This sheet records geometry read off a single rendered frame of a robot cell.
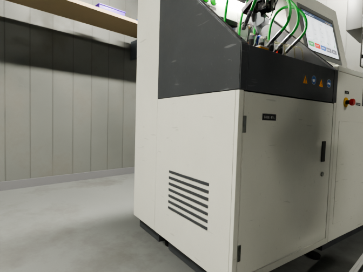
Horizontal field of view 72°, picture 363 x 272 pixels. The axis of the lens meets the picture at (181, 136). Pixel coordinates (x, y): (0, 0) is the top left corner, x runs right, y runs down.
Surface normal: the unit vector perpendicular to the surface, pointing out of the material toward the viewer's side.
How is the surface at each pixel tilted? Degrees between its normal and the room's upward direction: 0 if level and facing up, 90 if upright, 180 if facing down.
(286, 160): 90
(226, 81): 90
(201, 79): 90
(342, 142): 90
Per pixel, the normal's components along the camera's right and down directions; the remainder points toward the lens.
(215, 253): -0.82, 0.00
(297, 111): 0.57, 0.06
